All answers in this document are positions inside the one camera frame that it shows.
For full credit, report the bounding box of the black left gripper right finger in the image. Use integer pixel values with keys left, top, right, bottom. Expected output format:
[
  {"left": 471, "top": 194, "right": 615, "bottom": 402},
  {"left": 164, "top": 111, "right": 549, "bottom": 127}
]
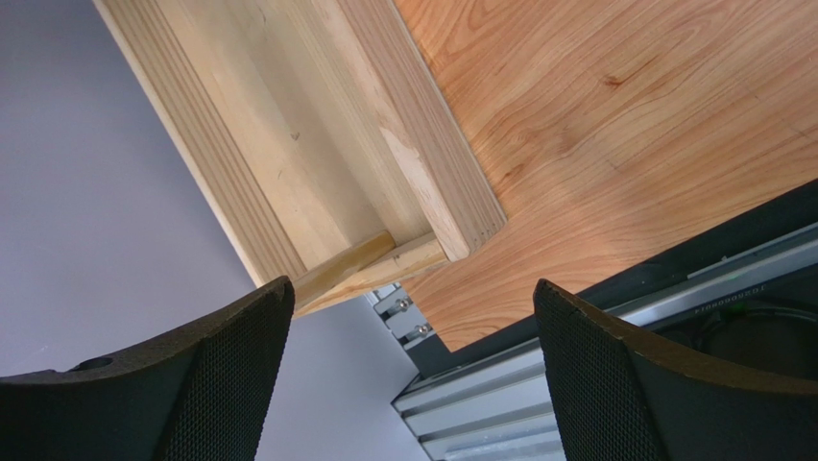
[{"left": 533, "top": 279, "right": 817, "bottom": 460}]

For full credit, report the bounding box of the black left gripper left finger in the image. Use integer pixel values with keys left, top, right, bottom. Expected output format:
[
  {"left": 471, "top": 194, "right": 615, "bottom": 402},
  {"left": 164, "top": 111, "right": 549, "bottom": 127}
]
[{"left": 1, "top": 277, "right": 295, "bottom": 460}]

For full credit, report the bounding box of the wooden clothes rack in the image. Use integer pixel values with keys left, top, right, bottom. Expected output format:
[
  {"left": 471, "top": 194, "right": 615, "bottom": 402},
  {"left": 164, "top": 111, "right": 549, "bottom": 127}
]
[{"left": 96, "top": 1, "right": 507, "bottom": 316}]

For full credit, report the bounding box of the aluminium rail frame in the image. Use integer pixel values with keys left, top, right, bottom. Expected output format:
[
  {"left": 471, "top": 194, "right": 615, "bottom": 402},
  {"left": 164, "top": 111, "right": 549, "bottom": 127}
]
[{"left": 393, "top": 226, "right": 817, "bottom": 460}]

